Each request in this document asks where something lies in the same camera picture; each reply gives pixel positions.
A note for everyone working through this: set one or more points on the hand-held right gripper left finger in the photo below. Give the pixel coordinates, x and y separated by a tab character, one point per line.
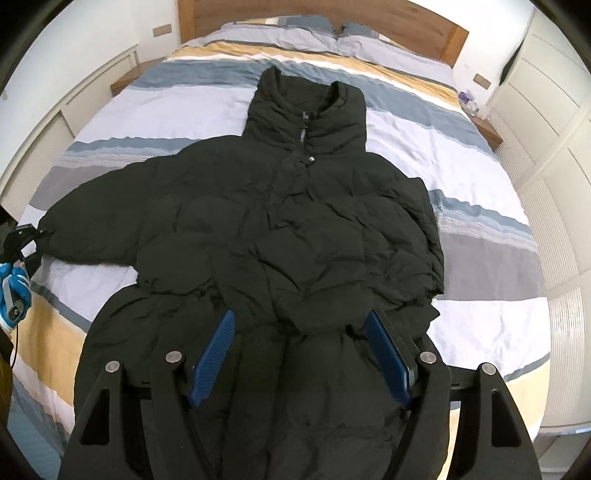
214	355

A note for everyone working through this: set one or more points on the black puffer jacket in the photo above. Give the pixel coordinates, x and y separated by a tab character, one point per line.
300	230

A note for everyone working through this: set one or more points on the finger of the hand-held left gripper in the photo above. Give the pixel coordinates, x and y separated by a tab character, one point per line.
23	237

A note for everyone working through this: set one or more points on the clear small container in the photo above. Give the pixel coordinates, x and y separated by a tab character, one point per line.
473	109

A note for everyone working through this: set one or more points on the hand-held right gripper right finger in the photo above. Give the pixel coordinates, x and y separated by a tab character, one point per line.
388	355

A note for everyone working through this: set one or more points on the wall switch plate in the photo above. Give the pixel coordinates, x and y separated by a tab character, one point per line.
481	81
161	31

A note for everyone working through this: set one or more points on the wooden nightstand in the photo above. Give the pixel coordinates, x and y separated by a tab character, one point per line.
134	76
489	131

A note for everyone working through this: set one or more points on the white wardrobe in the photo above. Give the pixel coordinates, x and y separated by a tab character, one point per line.
554	138

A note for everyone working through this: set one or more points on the striped duvet bed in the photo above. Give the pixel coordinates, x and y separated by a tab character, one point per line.
485	323

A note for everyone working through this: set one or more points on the wooden headboard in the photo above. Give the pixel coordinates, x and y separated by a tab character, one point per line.
415	23

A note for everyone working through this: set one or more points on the purple box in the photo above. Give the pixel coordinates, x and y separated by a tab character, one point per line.
465	97

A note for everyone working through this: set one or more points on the dark hanging item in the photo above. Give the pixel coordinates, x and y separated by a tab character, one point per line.
511	64

